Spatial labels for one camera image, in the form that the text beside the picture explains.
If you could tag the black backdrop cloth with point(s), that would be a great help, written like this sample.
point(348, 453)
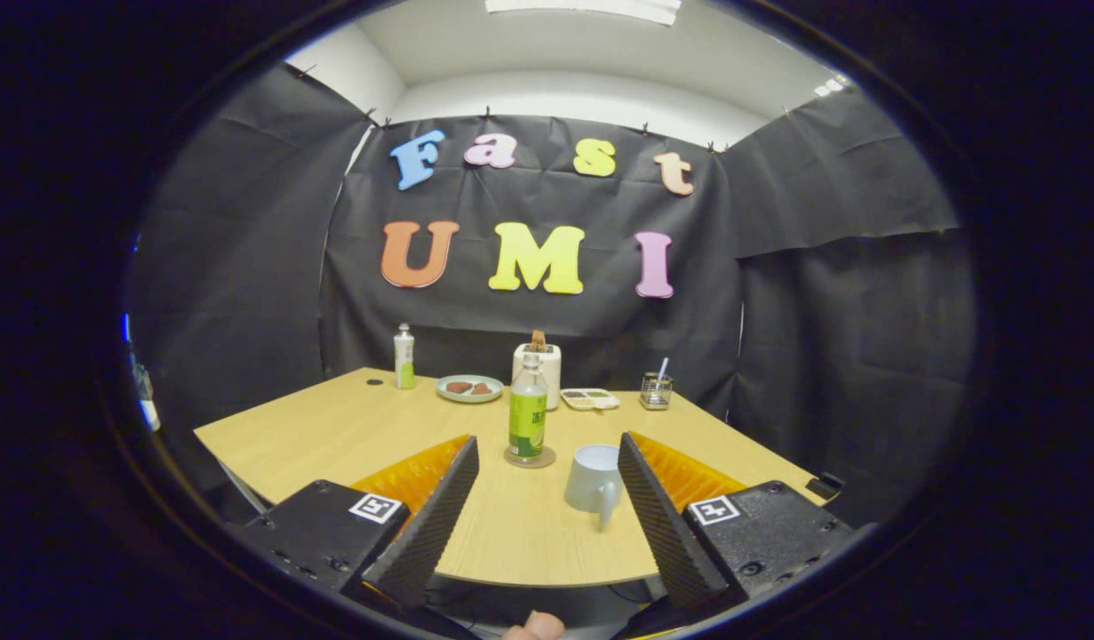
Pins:
point(555, 329)

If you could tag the long ceiling light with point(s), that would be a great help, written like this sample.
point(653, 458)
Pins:
point(582, 9)

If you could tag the small ceiling light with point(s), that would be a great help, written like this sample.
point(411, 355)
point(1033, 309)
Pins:
point(829, 87)

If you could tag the white divided dish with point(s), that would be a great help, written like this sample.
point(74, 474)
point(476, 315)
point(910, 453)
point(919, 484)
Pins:
point(591, 400)

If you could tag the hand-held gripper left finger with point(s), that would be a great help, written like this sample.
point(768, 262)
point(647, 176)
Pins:
point(431, 533)

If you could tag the round brown coaster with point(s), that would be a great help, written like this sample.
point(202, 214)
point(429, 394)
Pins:
point(511, 459)

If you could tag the brown bread slice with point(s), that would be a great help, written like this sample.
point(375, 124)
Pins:
point(538, 341)

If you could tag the pale grey-blue cup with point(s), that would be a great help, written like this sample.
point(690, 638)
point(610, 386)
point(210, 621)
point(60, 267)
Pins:
point(591, 484)

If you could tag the black table clamp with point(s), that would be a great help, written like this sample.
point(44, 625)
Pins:
point(826, 486)

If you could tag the pale green plate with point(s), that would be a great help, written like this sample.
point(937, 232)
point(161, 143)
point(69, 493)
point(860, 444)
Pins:
point(469, 399)

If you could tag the wooden table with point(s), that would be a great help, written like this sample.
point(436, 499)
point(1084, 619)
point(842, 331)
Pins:
point(351, 436)

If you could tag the bright window opening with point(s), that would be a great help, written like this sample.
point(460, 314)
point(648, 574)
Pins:
point(142, 391)

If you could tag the white toaster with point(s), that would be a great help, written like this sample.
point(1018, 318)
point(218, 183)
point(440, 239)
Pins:
point(554, 378)

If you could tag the tall white bottle green label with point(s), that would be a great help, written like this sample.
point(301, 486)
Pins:
point(404, 360)

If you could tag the clear juice bottle green label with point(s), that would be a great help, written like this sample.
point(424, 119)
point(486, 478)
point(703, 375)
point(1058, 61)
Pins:
point(527, 427)

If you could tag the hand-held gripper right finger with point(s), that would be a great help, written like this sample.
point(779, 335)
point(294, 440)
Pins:
point(662, 533)

